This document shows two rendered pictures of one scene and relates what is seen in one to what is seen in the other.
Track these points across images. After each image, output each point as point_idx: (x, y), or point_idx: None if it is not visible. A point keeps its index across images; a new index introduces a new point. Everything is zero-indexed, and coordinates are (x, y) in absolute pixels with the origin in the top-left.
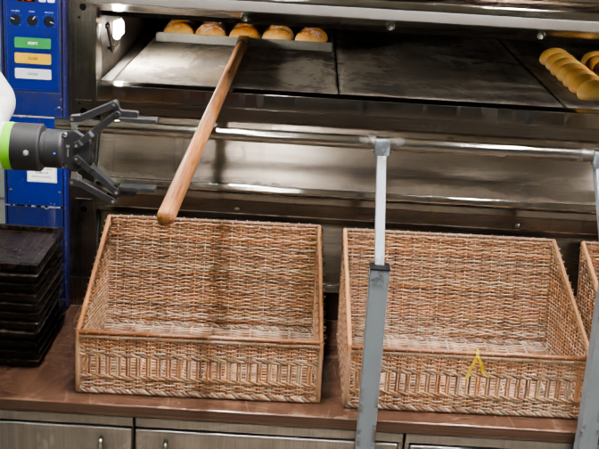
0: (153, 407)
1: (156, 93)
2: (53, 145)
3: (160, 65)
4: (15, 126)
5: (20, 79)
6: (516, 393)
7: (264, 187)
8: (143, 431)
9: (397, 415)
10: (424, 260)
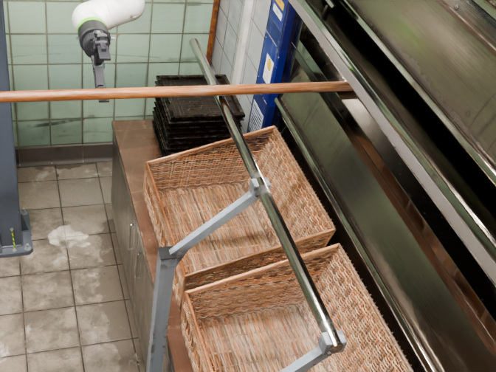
0: (139, 229)
1: (314, 66)
2: (84, 42)
3: None
4: (87, 21)
5: (273, 12)
6: None
7: (319, 173)
8: (139, 238)
9: (181, 359)
10: (357, 314)
